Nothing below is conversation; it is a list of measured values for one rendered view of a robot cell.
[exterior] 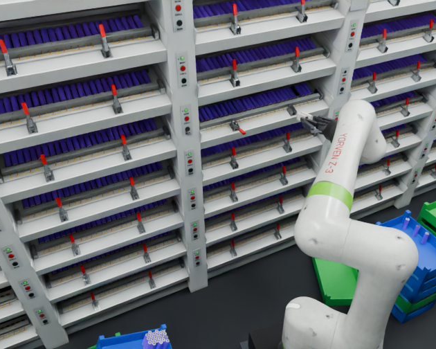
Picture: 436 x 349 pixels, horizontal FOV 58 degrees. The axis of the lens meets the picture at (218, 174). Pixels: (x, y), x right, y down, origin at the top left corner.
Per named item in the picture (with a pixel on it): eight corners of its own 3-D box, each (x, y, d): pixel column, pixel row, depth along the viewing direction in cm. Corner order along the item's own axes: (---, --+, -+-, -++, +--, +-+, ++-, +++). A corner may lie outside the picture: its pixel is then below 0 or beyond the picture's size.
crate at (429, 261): (456, 265, 171) (463, 253, 167) (421, 282, 165) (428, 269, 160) (403, 221, 193) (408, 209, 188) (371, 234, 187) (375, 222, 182)
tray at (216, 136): (326, 114, 172) (333, 99, 165) (198, 149, 153) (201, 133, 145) (302, 84, 182) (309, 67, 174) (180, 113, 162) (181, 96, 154)
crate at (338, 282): (365, 305, 193) (369, 295, 188) (324, 306, 193) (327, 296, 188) (348, 257, 217) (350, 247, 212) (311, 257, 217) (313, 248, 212)
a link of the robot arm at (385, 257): (374, 381, 115) (423, 266, 81) (318, 359, 121) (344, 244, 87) (380, 343, 124) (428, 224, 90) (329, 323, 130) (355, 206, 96)
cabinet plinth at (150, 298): (404, 200, 252) (406, 194, 249) (46, 343, 180) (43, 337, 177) (385, 186, 264) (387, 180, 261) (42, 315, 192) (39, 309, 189)
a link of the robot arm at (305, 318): (323, 374, 123) (332, 337, 112) (275, 354, 128) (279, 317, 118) (332, 339, 132) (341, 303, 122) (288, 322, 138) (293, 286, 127)
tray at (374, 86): (440, 82, 195) (457, 60, 184) (342, 109, 175) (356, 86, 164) (414, 56, 205) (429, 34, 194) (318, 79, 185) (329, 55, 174)
